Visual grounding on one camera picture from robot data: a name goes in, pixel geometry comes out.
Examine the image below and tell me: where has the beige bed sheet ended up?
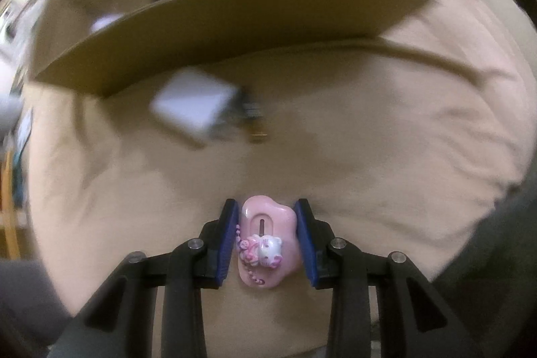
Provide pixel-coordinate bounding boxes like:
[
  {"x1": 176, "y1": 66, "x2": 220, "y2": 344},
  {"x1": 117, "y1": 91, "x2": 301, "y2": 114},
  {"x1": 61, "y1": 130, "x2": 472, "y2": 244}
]
[{"x1": 19, "y1": 0, "x2": 529, "y2": 358}]

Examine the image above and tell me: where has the small white pill bottle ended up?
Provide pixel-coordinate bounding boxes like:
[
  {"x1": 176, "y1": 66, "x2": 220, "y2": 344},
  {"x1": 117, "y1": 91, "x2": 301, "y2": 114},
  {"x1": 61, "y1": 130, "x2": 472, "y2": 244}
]
[{"x1": 90, "y1": 12, "x2": 122, "y2": 34}]

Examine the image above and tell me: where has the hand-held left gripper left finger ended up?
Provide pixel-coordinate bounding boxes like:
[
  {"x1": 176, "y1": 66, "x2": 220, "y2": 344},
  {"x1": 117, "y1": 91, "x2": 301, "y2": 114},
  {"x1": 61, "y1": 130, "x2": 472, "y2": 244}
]
[{"x1": 63, "y1": 199, "x2": 240, "y2": 358}]

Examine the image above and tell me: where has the white cube device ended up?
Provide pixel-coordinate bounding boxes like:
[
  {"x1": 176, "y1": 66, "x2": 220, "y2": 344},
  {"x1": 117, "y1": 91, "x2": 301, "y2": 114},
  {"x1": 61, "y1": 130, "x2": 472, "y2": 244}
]
[{"x1": 150, "y1": 68, "x2": 240, "y2": 147}]

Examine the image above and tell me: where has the pink cat-figure case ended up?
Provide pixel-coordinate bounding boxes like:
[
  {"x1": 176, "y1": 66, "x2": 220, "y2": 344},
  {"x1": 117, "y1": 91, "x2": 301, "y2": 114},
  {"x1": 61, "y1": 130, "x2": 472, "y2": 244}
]
[{"x1": 236, "y1": 194, "x2": 302, "y2": 291}]

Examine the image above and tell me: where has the cardboard box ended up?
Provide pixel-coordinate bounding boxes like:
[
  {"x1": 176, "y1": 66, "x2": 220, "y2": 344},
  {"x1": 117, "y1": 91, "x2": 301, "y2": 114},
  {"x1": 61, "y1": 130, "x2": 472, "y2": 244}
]
[{"x1": 31, "y1": 0, "x2": 433, "y2": 99}]

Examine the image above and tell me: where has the grey trouser leg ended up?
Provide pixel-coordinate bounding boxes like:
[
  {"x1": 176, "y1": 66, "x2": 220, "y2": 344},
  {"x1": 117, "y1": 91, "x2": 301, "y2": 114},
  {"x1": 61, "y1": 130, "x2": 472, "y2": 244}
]
[
  {"x1": 0, "y1": 259, "x2": 72, "y2": 358},
  {"x1": 432, "y1": 182, "x2": 537, "y2": 358}
]

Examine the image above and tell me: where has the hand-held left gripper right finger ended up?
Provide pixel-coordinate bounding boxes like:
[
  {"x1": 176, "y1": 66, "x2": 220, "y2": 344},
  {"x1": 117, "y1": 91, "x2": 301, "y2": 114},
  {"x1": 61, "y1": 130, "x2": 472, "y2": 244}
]
[{"x1": 294, "y1": 199, "x2": 475, "y2": 358}]

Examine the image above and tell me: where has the wooden chair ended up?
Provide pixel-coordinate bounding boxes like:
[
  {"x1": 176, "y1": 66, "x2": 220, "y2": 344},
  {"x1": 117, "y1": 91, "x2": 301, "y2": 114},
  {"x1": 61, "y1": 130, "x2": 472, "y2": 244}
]
[{"x1": 0, "y1": 150, "x2": 21, "y2": 258}]

